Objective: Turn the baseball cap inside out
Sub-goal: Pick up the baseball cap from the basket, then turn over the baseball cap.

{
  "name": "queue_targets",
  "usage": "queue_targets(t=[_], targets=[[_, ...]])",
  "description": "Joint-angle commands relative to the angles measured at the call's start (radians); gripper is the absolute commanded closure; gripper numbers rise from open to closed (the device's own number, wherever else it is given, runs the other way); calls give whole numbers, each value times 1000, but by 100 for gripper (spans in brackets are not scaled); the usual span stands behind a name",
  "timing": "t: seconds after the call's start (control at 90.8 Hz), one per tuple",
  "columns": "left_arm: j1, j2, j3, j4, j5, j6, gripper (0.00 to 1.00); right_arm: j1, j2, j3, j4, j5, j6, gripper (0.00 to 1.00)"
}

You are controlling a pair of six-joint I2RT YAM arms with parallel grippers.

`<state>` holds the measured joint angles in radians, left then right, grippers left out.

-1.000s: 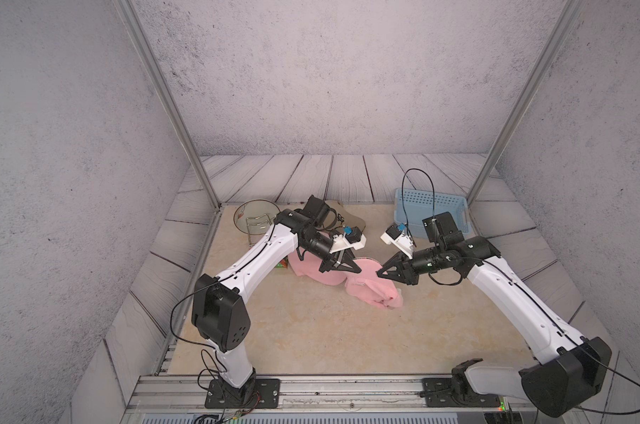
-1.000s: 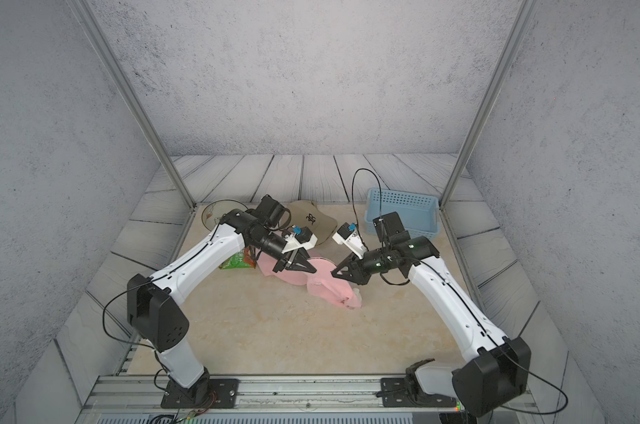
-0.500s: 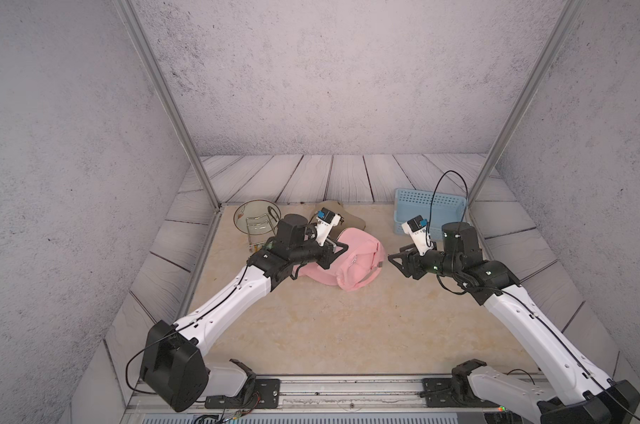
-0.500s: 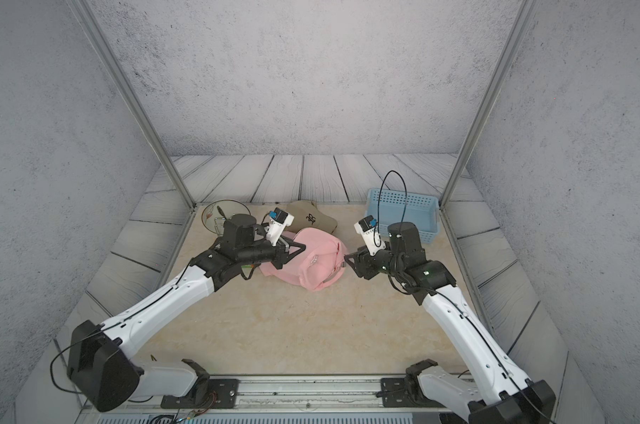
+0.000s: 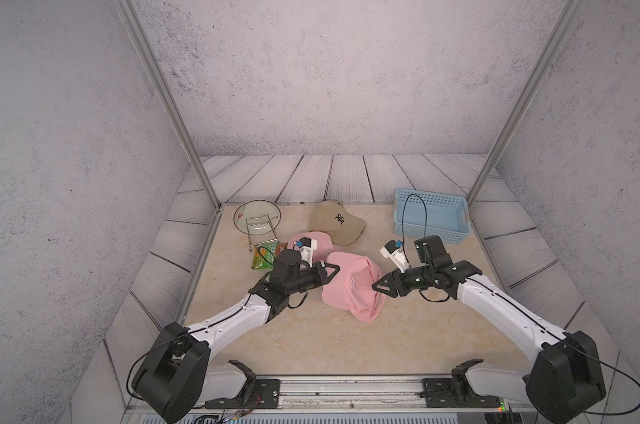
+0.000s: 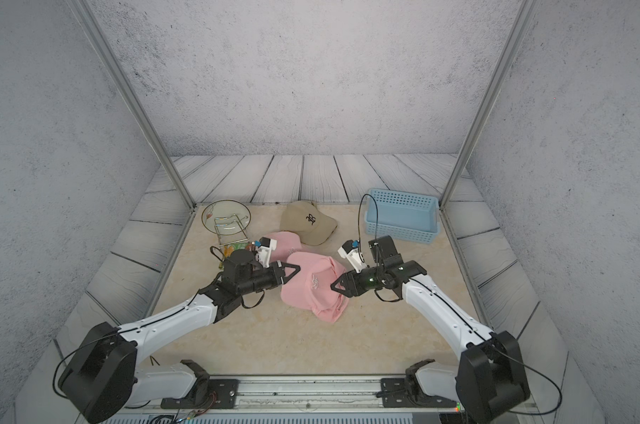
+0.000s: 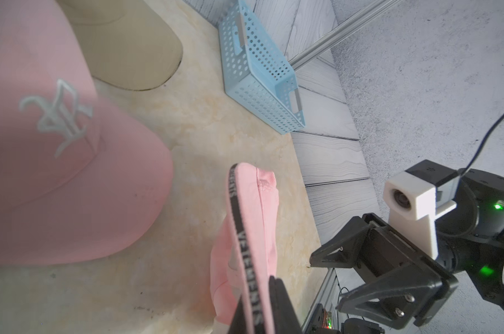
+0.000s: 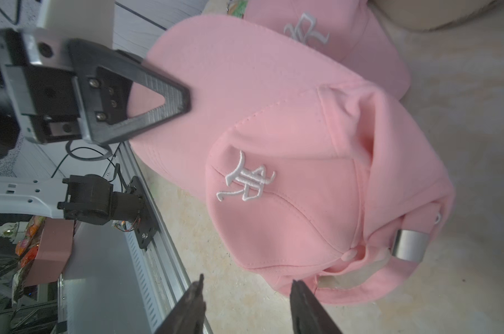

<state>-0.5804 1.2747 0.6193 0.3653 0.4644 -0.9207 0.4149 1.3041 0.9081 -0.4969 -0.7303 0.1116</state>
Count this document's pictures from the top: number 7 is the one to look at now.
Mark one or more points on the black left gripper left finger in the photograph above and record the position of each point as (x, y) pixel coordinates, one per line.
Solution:
(238, 324)

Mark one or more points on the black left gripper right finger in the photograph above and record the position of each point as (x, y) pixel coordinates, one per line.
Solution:
(284, 316)

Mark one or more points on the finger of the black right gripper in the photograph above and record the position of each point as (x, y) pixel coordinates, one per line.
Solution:
(389, 296)
(347, 248)

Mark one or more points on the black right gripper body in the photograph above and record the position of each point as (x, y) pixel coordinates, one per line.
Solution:
(391, 255)

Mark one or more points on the pink baseball cap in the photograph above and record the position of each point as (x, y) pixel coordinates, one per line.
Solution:
(244, 255)
(79, 179)

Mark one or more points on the beige baseball cap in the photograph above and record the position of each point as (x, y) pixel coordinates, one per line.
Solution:
(126, 44)

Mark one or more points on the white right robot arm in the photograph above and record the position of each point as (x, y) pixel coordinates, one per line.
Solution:
(441, 222)

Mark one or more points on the light blue plastic basket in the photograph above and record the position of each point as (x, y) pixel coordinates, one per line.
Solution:
(256, 73)

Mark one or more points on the right aluminium frame post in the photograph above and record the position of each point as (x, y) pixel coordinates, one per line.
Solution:
(350, 26)

